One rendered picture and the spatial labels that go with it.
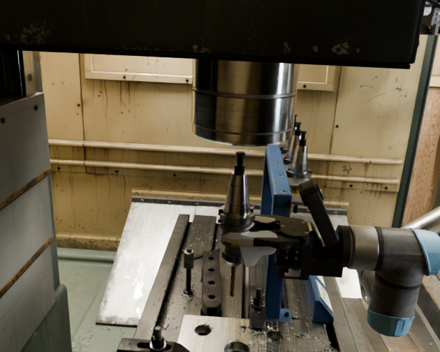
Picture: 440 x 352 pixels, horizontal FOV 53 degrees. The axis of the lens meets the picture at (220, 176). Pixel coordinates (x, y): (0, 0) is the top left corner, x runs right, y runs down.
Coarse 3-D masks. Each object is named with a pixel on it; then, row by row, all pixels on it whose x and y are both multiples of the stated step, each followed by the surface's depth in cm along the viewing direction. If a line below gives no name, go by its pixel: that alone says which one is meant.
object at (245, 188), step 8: (232, 176) 71; (240, 176) 70; (232, 184) 71; (240, 184) 71; (232, 192) 71; (240, 192) 71; (248, 192) 72; (232, 200) 71; (240, 200) 71; (248, 200) 72; (224, 208) 73; (232, 208) 72; (240, 208) 71; (248, 208) 72; (240, 216) 72
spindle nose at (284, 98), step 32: (192, 64) 64; (224, 64) 59; (256, 64) 58; (288, 64) 60; (192, 96) 65; (224, 96) 60; (256, 96) 60; (288, 96) 62; (192, 128) 68; (224, 128) 61; (256, 128) 61; (288, 128) 64
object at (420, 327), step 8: (416, 304) 152; (416, 312) 148; (416, 320) 145; (424, 320) 144; (416, 328) 141; (424, 328) 140; (416, 336) 138; (424, 336) 137; (432, 336) 136; (424, 344) 134; (432, 344) 133
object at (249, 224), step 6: (222, 210) 74; (252, 210) 75; (222, 216) 72; (228, 216) 72; (246, 216) 72; (252, 216) 72; (222, 222) 73; (228, 222) 71; (234, 222) 71; (240, 222) 71; (246, 222) 71; (252, 222) 74; (222, 228) 72; (228, 228) 72; (234, 228) 71; (240, 228) 72; (246, 228) 72; (252, 228) 73
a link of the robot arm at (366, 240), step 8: (352, 232) 72; (360, 232) 72; (368, 232) 72; (352, 240) 72; (360, 240) 71; (368, 240) 71; (376, 240) 71; (352, 248) 71; (360, 248) 71; (368, 248) 71; (376, 248) 71; (352, 256) 71; (360, 256) 71; (368, 256) 71; (376, 256) 71; (352, 264) 72; (360, 264) 72; (368, 264) 71
